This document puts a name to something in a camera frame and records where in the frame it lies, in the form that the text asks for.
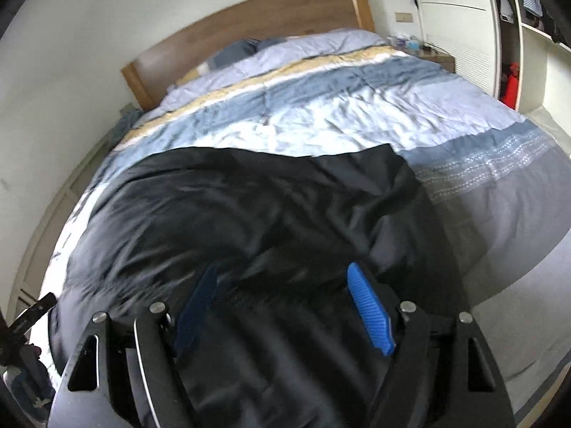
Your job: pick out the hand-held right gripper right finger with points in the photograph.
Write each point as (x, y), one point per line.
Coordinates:
(370, 307)

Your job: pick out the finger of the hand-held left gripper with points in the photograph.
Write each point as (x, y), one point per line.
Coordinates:
(33, 314)

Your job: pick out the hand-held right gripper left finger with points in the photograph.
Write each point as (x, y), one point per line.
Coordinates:
(196, 307)

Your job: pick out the black jacket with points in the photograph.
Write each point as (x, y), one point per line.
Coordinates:
(250, 214)

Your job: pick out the blue-grey cloth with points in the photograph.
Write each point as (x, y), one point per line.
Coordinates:
(127, 120)

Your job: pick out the striped bed duvet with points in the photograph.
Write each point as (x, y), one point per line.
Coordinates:
(339, 98)

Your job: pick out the wooden nightstand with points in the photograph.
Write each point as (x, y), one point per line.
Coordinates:
(439, 59)

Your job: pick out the dark blue pillow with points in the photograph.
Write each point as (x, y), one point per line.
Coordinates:
(243, 49)

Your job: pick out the red bag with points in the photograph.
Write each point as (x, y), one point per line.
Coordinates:
(511, 84)

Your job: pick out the small items on nightstand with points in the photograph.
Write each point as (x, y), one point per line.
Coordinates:
(408, 42)

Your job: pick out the wooden headboard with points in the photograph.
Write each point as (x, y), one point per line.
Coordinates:
(241, 22)

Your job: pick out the white wardrobe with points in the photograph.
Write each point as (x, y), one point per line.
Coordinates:
(473, 22)

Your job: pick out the wall switch plate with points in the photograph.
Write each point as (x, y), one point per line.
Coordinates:
(404, 17)

